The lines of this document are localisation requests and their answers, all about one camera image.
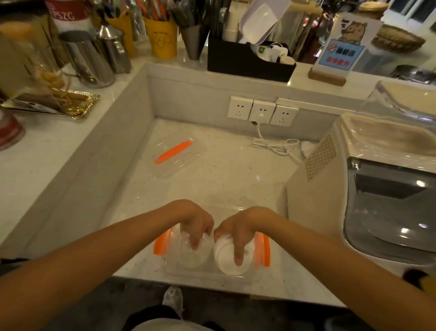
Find dark metal bowl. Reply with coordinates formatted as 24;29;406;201
390;64;436;85

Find person's left hand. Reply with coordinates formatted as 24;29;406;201
175;199;215;251

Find glass jar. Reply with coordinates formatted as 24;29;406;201
0;22;73;103

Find gold tray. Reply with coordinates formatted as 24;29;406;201
1;89;100;120

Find small wicker basket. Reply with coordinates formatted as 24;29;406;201
357;1;390;20

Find red and white can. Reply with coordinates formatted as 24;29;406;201
44;0;93;33

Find clear lid with orange clip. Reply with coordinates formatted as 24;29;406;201
148;136;208;179

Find person's white shoe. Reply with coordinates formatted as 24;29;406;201
161;286;185;320

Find yellow utensil holder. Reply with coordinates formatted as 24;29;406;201
105;11;137;58
143;15;178;59

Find steel cone cup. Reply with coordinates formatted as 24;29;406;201
178;24;210;61

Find person's left forearm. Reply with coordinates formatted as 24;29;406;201
0;201;184;331

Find red tin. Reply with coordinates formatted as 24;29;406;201
0;112;26;151

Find white plastic scoop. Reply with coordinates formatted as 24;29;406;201
238;0;292;45

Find white wall outlet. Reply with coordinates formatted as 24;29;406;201
227;96;253;121
248;99;277;125
269;104;300;128

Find cartoon sign card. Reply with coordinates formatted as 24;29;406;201
313;13;384;73

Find white plug with cable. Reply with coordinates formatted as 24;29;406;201
251;113;308;164

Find white ice machine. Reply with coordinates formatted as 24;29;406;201
286;112;436;277

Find wooden sign base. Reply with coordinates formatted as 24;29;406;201
308;66;347;87

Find large steel pitcher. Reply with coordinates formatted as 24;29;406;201
58;30;116;89

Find tall steel container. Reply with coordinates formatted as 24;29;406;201
272;0;323;61

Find bunch of dark utensils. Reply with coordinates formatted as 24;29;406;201
169;0;225;38

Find stack of white paper cups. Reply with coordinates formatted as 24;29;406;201
223;1;241;43

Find person's right forearm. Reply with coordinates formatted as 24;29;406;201
266;211;436;331

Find clear ice machine lid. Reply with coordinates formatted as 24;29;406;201
356;80;436;124

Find white plastic cup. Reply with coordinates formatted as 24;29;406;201
213;233;255;276

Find small steel pitcher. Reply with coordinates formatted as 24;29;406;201
97;23;133;75

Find clear plastic cup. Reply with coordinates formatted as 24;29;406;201
175;230;214;270

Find clear container with orange clips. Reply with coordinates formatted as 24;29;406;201
153;204;274;284

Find person's right hand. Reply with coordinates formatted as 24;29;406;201
213;206;277;267

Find black organizer box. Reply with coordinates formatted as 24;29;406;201
207;35;297;83

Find large wicker basket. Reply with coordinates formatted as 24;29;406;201
371;24;426;54

